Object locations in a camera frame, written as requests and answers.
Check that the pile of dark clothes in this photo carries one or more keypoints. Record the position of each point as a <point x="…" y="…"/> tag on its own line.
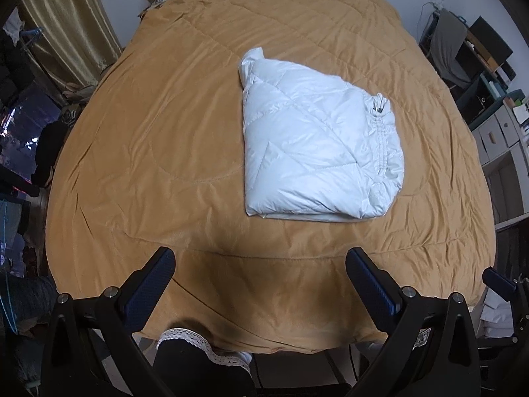
<point x="14" y="70"/>

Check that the black garment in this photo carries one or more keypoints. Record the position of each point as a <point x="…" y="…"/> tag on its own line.
<point x="51" y="153"/>

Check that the person's lace-trimmed black trouser leg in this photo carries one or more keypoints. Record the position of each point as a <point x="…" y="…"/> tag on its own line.
<point x="194" y="368"/>

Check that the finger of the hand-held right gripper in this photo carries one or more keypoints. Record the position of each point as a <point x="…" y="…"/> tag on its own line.
<point x="498" y="281"/>

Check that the white drawer cabinet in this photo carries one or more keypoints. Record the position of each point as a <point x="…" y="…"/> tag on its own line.
<point x="502" y="149"/>

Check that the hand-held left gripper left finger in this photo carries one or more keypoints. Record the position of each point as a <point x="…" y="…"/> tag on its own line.
<point x="151" y="289"/>

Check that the white down jacket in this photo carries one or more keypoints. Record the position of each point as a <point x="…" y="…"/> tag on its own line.
<point x="314" y="144"/>

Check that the black monitor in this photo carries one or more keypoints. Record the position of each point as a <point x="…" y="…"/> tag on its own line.
<point x="494" y="37"/>

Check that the tan quilted blanket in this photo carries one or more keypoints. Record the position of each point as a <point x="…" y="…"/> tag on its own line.
<point x="165" y="153"/>

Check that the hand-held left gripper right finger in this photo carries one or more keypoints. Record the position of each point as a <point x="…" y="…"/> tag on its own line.
<point x="372" y="291"/>

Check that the white cloth on rack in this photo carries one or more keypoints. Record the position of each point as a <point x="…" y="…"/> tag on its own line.
<point x="13" y="25"/>

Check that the gold curtain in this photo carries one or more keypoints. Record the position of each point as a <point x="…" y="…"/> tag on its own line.
<point x="70" y="29"/>

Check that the grey cloth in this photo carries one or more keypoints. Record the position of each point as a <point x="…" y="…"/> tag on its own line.
<point x="29" y="302"/>

